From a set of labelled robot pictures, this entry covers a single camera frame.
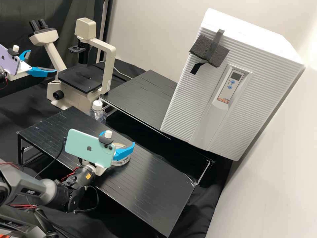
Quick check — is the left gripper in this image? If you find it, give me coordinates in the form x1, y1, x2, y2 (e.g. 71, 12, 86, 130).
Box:
7, 50, 58, 81

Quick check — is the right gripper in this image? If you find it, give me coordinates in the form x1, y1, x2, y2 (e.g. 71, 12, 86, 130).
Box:
82, 132, 136, 177

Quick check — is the petri dish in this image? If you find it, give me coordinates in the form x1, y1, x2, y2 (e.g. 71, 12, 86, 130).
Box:
111, 142, 131, 167

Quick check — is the white-capped bottle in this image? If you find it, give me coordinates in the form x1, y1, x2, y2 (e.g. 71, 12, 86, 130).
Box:
88, 100, 108, 125

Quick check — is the black platform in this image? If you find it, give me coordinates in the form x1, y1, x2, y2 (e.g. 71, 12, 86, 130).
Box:
98, 69, 179, 140
17, 106, 215, 238

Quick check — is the cream microscope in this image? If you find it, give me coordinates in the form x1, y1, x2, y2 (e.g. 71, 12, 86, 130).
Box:
28, 17, 117, 111

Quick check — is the incubator door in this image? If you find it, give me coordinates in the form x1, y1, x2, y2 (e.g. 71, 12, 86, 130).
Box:
160, 23, 305, 162

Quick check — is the white incubator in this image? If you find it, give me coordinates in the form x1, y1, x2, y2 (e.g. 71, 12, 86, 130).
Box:
200, 7, 305, 69

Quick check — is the left wrist camera phone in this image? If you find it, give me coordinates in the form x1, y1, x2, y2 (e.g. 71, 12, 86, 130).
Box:
0, 44, 22, 76

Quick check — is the wrist camera phone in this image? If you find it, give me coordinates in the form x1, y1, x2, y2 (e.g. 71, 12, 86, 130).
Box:
0, 44, 22, 76
64, 128, 116, 170

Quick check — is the right wrist camera phone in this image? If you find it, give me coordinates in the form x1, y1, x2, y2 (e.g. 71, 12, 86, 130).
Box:
64, 128, 116, 170

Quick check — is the black cable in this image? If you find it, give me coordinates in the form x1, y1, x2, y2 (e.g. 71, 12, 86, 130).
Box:
34, 139, 67, 179

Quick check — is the white cable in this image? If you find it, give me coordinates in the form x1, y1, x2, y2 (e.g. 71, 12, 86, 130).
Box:
112, 66, 136, 79

